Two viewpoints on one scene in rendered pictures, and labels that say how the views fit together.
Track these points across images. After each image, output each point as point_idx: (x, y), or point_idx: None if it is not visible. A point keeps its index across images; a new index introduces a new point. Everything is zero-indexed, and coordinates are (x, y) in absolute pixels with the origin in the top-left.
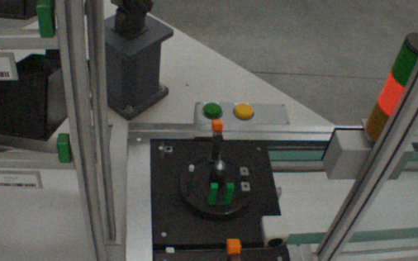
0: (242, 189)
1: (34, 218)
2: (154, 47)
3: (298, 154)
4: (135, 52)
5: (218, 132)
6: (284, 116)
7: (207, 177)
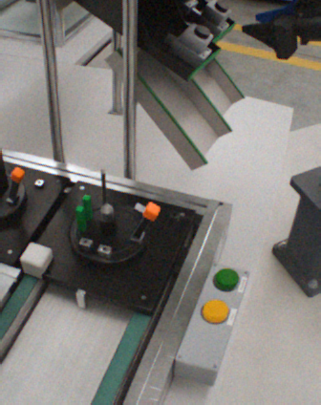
0: (83, 238)
1: (172, 161)
2: (313, 211)
3: (126, 351)
4: (296, 182)
5: (139, 207)
6: (193, 358)
7: (118, 226)
